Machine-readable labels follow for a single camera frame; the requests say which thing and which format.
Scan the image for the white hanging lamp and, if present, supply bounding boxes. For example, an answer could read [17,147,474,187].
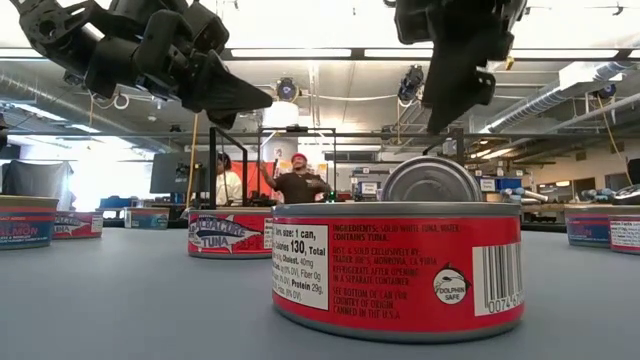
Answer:
[261,100,301,129]

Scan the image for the blue white label box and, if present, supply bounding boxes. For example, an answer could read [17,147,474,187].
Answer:
[356,180,382,198]

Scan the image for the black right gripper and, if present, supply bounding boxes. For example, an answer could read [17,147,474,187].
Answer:
[422,0,529,134]

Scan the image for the person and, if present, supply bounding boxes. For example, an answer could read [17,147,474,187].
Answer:
[214,152,245,207]
[258,152,333,205]

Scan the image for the grey draped cloth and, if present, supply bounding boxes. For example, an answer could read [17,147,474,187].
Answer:
[1,159,76,211]

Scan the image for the blue table mat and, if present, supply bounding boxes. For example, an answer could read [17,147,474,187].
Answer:
[0,227,640,360]

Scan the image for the grey rolls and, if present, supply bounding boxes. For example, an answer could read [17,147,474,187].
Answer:
[499,187,550,204]

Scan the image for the silver spiral air duct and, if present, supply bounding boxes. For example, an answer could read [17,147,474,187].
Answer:
[487,59,640,135]

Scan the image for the yellow hanging cable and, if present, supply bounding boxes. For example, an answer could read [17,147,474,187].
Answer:
[185,112,200,209]
[597,94,635,187]

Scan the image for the black ceiling spotlight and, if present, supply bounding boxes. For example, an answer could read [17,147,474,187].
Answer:
[397,64,426,104]
[275,77,300,103]
[593,82,619,100]

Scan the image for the wooden shelf black metal frame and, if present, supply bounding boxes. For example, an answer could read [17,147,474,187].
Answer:
[208,124,467,236]

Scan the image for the black computer monitor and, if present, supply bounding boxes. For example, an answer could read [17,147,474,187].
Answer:
[149,151,211,196]

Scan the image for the red tuna can silver lid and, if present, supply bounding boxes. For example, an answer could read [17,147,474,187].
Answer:
[52,210,105,241]
[607,213,640,256]
[271,201,526,345]
[187,208,275,260]

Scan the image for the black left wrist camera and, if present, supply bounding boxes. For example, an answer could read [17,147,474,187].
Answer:
[182,0,231,54]

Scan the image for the salmon can gold lid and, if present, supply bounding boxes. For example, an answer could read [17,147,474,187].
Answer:
[0,194,60,251]
[564,203,612,249]
[123,206,171,231]

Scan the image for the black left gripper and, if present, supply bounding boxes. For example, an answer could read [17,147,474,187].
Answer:
[84,12,274,130]

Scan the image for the black round device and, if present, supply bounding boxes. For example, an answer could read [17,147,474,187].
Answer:
[611,183,640,207]

